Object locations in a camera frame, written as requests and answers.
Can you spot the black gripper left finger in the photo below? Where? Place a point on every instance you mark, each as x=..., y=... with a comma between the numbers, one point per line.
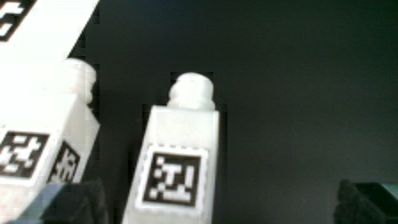
x=68, y=204

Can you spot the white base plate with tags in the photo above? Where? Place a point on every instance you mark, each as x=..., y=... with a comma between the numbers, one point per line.
x=41, y=25

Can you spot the white table leg with tag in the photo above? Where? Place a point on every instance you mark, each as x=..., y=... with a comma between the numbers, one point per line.
x=173, y=186

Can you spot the white table leg right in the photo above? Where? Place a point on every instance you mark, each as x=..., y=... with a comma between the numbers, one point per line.
x=48, y=129

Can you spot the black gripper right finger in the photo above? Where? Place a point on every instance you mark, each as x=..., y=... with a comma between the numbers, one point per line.
x=366, y=203

